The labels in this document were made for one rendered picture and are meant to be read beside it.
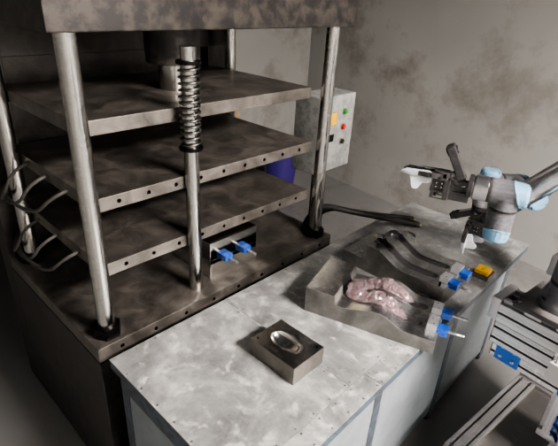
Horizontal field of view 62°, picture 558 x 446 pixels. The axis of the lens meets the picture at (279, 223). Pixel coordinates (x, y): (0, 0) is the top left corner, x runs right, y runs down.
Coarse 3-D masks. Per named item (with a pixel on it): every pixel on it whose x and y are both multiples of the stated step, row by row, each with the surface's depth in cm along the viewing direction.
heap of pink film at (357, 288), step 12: (348, 288) 182; (360, 288) 180; (372, 288) 184; (384, 288) 181; (396, 288) 181; (360, 300) 176; (372, 300) 174; (384, 300) 173; (408, 300) 181; (396, 312) 172
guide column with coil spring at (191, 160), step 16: (192, 48) 151; (192, 80) 155; (192, 112) 160; (192, 160) 168; (192, 176) 170; (192, 192) 173; (192, 208) 176; (192, 224) 179; (192, 240) 182; (192, 256) 186; (192, 272) 189; (192, 288) 193
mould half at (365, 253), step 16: (368, 240) 226; (416, 240) 217; (352, 256) 214; (368, 256) 207; (384, 256) 201; (432, 256) 210; (368, 272) 210; (384, 272) 204; (400, 272) 198; (416, 272) 197; (432, 272) 197; (448, 272) 197; (416, 288) 194; (432, 288) 189; (448, 288) 190
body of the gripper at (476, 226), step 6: (480, 210) 180; (486, 210) 180; (474, 216) 184; (480, 216) 183; (468, 222) 185; (474, 222) 183; (480, 222) 183; (468, 228) 186; (474, 228) 185; (480, 228) 182; (474, 234) 186; (480, 234) 184
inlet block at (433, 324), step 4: (428, 320) 168; (432, 320) 168; (436, 320) 168; (428, 324) 167; (432, 324) 166; (436, 324) 166; (440, 324) 169; (444, 324) 169; (428, 328) 168; (432, 328) 167; (436, 328) 166; (440, 328) 166; (444, 328) 167; (448, 328) 167; (440, 332) 166; (444, 332) 166; (448, 332) 167; (452, 332) 166; (444, 336) 166; (460, 336) 165
